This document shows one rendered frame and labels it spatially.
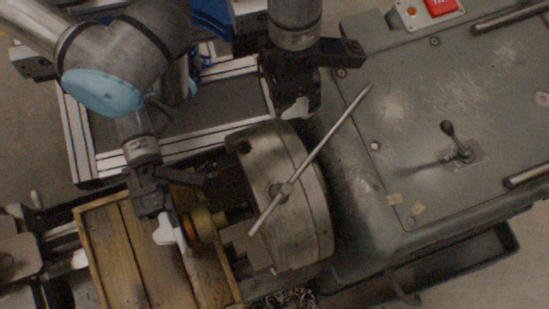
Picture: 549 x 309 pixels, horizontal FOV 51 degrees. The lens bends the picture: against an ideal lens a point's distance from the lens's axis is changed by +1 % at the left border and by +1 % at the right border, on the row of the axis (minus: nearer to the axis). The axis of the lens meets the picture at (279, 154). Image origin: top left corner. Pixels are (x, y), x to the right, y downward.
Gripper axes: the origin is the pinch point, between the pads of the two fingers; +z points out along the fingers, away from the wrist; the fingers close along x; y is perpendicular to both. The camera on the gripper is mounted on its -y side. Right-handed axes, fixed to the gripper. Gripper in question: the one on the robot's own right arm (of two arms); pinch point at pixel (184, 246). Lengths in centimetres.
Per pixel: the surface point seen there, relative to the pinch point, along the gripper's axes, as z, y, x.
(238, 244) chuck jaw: 3.8, -10.1, 2.5
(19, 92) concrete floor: -105, 47, -108
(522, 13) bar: -17, -79, 20
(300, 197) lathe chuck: 1.9, -23.2, 15.0
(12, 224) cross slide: -20.4, 34.1, -11.7
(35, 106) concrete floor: -97, 42, -108
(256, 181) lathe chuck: -3.7, -16.6, 15.8
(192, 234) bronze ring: -1.1, -2.2, 3.1
